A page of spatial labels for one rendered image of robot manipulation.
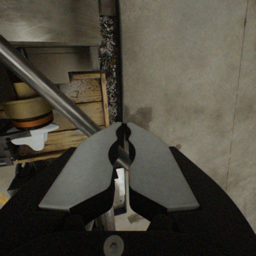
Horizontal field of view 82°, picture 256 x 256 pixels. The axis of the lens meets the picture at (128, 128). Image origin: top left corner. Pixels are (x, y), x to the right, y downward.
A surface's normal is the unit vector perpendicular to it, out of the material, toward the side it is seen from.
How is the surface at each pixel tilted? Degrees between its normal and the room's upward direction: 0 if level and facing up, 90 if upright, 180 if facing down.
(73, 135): 0
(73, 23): 47
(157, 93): 0
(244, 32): 1
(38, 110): 35
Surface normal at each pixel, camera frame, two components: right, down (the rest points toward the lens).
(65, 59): 0.18, 0.47
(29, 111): 0.50, 0.40
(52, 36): 0.78, 0.29
